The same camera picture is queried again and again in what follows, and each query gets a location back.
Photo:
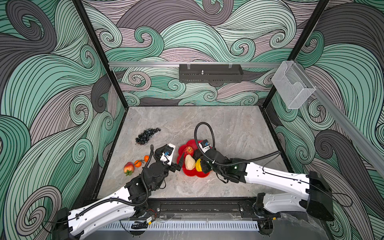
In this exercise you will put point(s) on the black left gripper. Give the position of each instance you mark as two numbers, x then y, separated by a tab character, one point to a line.
173	166

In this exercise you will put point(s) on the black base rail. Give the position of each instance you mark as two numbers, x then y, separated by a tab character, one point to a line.
246	207

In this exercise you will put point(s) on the aluminium rail wall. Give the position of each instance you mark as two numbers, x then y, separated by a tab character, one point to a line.
335	102
152	64

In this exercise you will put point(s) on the black perforated wall tray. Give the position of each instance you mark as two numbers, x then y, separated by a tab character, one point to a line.
212	74

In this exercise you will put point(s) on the beige garlic bulb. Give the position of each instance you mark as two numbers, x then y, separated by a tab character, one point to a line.
190	162

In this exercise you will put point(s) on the black grape bunch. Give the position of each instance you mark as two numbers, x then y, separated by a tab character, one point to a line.
144	137

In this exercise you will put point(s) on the black frame post left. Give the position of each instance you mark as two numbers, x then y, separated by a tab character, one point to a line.
101	54

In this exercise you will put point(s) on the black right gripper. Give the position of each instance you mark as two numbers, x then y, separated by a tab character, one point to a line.
204	168

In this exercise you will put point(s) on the large yellow lemon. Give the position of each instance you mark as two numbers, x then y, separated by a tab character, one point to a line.
198	165

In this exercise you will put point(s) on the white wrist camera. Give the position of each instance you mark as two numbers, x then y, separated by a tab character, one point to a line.
167	153
204	146

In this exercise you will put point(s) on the clear plastic wall bin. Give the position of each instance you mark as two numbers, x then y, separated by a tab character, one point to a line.
293	84

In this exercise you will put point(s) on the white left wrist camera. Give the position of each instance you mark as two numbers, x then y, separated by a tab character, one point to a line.
167	153

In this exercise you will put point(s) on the aluminium rail back wall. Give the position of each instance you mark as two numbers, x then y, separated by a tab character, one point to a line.
152	64

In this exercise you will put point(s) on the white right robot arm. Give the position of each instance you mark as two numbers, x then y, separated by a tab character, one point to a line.
308	193

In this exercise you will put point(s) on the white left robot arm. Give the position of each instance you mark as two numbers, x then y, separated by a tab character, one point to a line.
129	201

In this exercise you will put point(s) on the white slotted cable duct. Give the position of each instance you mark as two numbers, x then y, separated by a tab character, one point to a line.
187	226

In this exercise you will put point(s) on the dark avocado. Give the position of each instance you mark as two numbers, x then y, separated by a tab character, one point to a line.
197	154

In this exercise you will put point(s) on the red peach with leaf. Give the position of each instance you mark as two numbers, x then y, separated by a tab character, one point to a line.
129	169

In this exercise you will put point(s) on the black frame post right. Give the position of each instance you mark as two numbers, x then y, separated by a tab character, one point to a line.
310	25

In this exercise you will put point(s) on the black frame post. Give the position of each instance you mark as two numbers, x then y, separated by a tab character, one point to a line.
101	54
310	25

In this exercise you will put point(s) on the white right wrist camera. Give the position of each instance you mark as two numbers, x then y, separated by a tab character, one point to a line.
204	146

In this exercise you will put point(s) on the red apple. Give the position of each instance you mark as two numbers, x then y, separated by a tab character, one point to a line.
189	151

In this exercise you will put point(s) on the aluminium rail right wall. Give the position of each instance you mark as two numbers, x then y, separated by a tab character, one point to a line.
335	102

